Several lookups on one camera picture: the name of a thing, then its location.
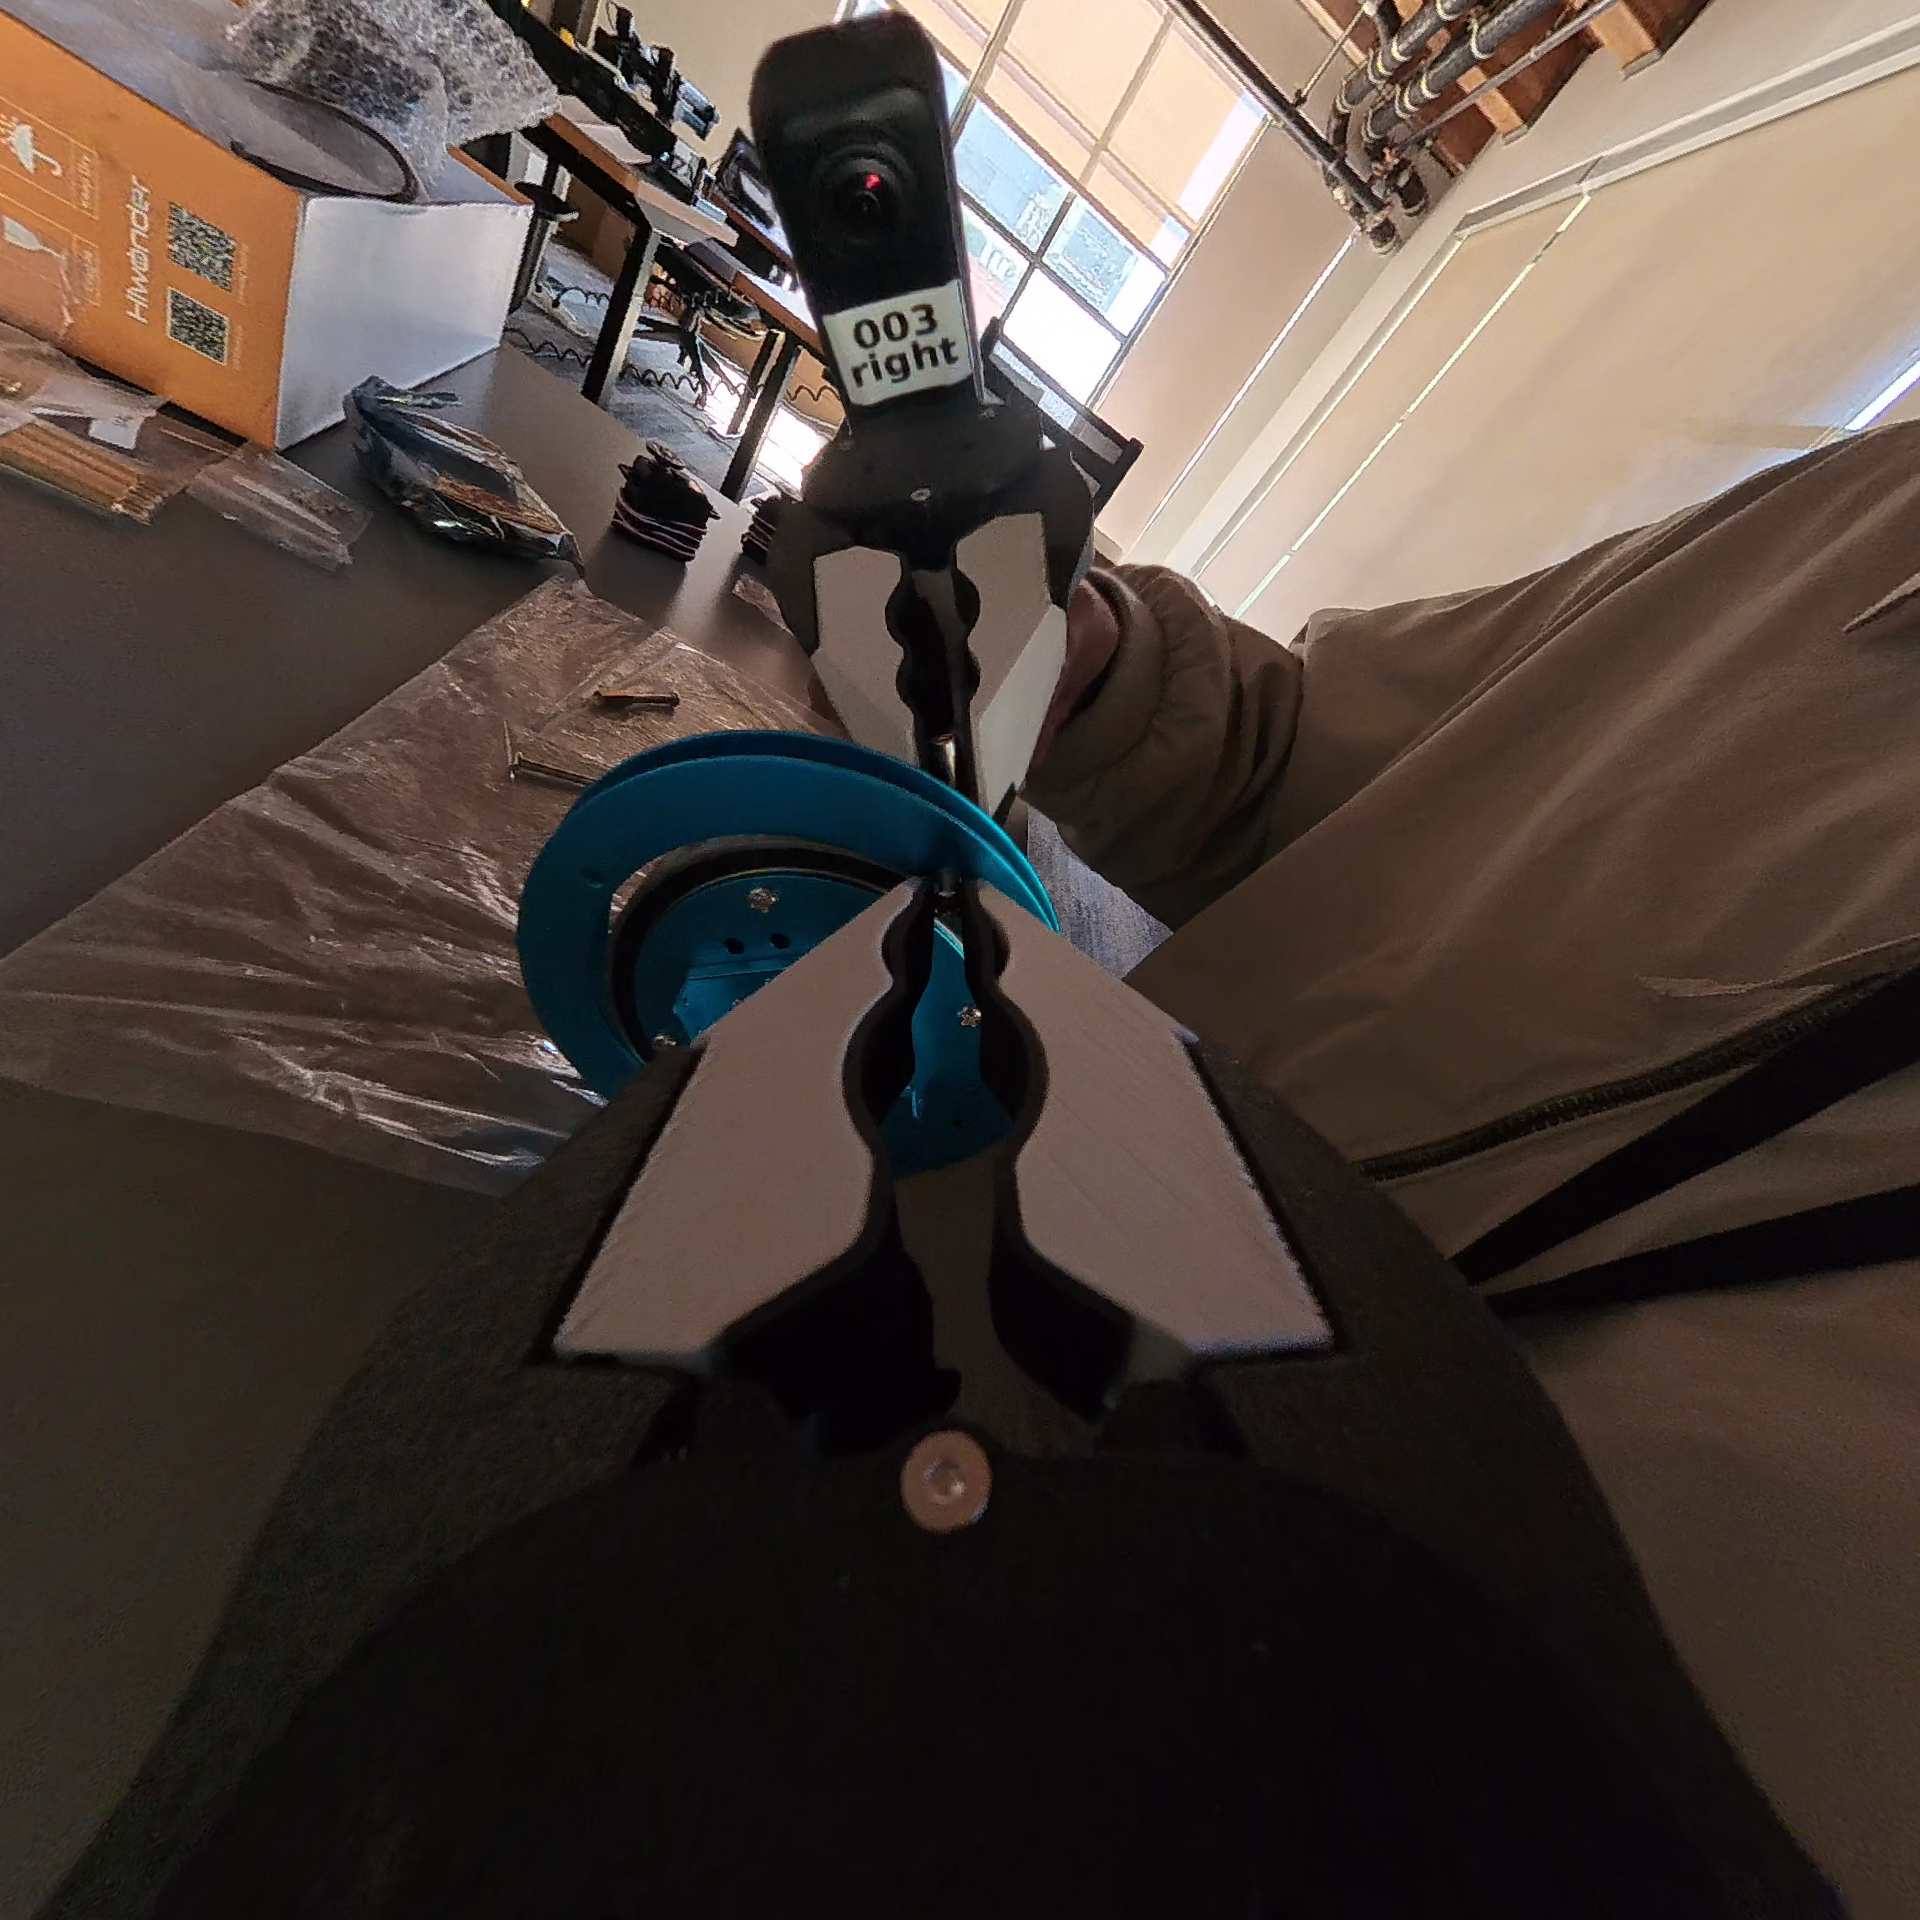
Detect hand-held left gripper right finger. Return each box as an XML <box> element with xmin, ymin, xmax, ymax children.
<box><xmin>961</xmin><ymin>883</ymin><xmax>1339</xmax><ymax>1425</ymax></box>

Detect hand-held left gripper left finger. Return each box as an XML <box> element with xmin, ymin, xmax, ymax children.
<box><xmin>553</xmin><ymin>883</ymin><xmax>941</xmax><ymax>1454</ymax></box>

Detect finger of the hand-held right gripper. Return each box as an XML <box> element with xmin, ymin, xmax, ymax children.
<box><xmin>810</xmin><ymin>547</ymin><xmax>949</xmax><ymax>782</ymax></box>
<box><xmin>943</xmin><ymin>515</ymin><xmax>1071</xmax><ymax>825</ymax></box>

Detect teal round turntable base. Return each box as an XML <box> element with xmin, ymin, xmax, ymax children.
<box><xmin>517</xmin><ymin>735</ymin><xmax>1061</xmax><ymax>1180</ymax></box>

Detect person's right hand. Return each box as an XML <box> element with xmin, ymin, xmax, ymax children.
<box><xmin>1051</xmin><ymin>571</ymin><xmax>1129</xmax><ymax>727</ymax></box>

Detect black office chair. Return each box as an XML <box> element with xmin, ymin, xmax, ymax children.
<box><xmin>990</xmin><ymin>322</ymin><xmax>1146</xmax><ymax>512</ymax></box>

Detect wooden background table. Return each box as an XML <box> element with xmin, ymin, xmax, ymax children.
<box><xmin>510</xmin><ymin>113</ymin><xmax>738</xmax><ymax>409</ymax></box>
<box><xmin>645</xmin><ymin>240</ymin><xmax>843</xmax><ymax>498</ymax></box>

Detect large window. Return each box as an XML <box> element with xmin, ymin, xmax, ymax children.
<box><xmin>900</xmin><ymin>0</ymin><xmax>1278</xmax><ymax>409</ymax></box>

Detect large clear plastic bag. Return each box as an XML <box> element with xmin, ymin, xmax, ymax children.
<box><xmin>0</xmin><ymin>576</ymin><xmax>903</xmax><ymax>1195</ymax></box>

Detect person's beige jacket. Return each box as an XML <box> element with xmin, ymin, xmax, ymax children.
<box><xmin>1124</xmin><ymin>841</ymin><xmax>1920</xmax><ymax>1920</ymax></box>

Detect ceiling pipes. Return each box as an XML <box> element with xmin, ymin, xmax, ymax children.
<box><xmin>1171</xmin><ymin>0</ymin><xmax>1712</xmax><ymax>250</ymax></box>

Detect bubble wrap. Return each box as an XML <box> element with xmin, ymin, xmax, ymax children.
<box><xmin>232</xmin><ymin>0</ymin><xmax>559</xmax><ymax>198</ymax></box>

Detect pile of small parts bags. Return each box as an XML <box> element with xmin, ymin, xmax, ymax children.
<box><xmin>0</xmin><ymin>336</ymin><xmax>374</xmax><ymax>571</ymax></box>

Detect orange cardboard box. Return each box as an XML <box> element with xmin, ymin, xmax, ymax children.
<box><xmin>0</xmin><ymin>15</ymin><xmax>535</xmax><ymax>453</ymax></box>

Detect black strap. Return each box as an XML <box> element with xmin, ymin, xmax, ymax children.
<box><xmin>1454</xmin><ymin>975</ymin><xmax>1920</xmax><ymax>1323</ymax></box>

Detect black curved cable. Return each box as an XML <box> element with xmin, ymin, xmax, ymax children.
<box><xmin>225</xmin><ymin>126</ymin><xmax>427</xmax><ymax>209</ymax></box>

